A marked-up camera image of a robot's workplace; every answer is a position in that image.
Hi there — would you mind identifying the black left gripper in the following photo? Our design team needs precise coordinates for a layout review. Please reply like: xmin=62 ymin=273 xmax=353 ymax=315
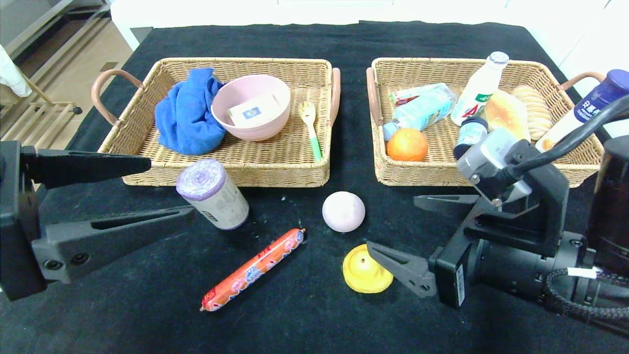
xmin=0 ymin=140 xmax=191 ymax=302

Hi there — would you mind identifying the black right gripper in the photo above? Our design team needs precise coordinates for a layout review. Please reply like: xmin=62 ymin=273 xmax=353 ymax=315
xmin=366 ymin=194 xmax=551 ymax=310

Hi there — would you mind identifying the yellow lemon toy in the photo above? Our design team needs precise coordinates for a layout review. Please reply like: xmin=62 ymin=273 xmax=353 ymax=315
xmin=343 ymin=243 xmax=395 ymax=294

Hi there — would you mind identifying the croissant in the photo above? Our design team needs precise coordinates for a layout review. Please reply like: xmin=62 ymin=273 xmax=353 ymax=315
xmin=484 ymin=89 xmax=531 ymax=143

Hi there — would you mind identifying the white milk bottle green label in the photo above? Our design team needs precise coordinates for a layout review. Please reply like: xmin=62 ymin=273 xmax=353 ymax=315
xmin=451 ymin=51 xmax=510 ymax=127

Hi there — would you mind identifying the pale pink round bun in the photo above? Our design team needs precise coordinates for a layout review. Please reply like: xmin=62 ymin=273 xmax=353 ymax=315
xmin=322 ymin=192 xmax=366 ymax=233

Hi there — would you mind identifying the orange fruit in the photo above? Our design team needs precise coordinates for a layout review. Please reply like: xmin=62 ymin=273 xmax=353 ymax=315
xmin=386 ymin=128 xmax=429 ymax=163

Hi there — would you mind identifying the wooden rolling rack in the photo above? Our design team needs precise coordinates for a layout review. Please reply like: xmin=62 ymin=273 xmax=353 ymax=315
xmin=0 ymin=79 xmax=84 ymax=153

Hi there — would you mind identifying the small dark blue jar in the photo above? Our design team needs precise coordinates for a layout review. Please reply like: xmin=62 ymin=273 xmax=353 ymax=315
xmin=453 ymin=117 xmax=489 ymax=160

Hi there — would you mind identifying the water bottle light blue label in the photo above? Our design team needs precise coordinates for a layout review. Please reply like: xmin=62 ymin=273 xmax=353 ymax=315
xmin=382 ymin=88 xmax=457 ymax=143

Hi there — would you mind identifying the purple garbage bag roll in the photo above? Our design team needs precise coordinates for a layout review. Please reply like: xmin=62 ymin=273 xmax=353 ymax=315
xmin=176 ymin=159 xmax=250 ymax=231

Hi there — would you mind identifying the blue cloth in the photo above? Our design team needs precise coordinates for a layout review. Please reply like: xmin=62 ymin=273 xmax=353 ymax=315
xmin=155 ymin=68 xmax=228 ymax=156

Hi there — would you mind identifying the green and red gum box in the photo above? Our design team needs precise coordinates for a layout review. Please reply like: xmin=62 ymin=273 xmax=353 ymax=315
xmin=389 ymin=84 xmax=449 ymax=107

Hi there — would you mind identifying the white hanging cloth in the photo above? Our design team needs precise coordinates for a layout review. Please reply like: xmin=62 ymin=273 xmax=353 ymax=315
xmin=0 ymin=43 xmax=35 ymax=98

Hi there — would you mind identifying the striped long bread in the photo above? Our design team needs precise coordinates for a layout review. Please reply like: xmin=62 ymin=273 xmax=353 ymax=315
xmin=511 ymin=86 xmax=553 ymax=142

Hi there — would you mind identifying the orange wrapped sausage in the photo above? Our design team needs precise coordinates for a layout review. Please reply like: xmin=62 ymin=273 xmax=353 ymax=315
xmin=200 ymin=228 xmax=307 ymax=312

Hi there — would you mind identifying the pink bowl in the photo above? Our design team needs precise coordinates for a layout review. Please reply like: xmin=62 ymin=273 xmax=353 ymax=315
xmin=211 ymin=75 xmax=291 ymax=143

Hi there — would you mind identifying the white card box blue logo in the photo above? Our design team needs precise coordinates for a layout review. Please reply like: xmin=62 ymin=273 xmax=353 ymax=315
xmin=228 ymin=94 xmax=284 ymax=129

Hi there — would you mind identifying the white bottle with blue cap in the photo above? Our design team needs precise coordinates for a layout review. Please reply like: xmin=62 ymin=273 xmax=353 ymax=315
xmin=535 ymin=69 xmax=629 ymax=153

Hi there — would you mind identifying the white table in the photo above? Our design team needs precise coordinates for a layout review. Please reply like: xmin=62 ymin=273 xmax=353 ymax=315
xmin=112 ymin=0 xmax=541 ymax=52

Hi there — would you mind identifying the wicker basket with pink handles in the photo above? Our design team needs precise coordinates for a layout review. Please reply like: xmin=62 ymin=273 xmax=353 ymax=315
xmin=366 ymin=58 xmax=611 ymax=188
xmin=91 ymin=58 xmax=342 ymax=188

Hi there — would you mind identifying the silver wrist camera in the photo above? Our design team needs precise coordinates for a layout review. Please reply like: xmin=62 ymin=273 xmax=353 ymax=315
xmin=457 ymin=129 xmax=532 ymax=205

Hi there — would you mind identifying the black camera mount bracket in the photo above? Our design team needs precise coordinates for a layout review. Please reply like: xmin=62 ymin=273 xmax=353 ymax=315
xmin=464 ymin=140 xmax=571 ymax=257

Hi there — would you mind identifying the yellow fork with green handle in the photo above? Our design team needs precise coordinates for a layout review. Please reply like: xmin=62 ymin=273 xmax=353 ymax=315
xmin=298 ymin=102 xmax=323 ymax=163

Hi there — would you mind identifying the grey metal shelf frame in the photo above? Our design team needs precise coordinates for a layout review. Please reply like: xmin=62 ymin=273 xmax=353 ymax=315
xmin=0 ymin=0 xmax=114 ymax=67

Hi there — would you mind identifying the smooth black camera cable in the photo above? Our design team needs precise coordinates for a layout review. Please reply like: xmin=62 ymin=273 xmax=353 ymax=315
xmin=501 ymin=95 xmax=629 ymax=180

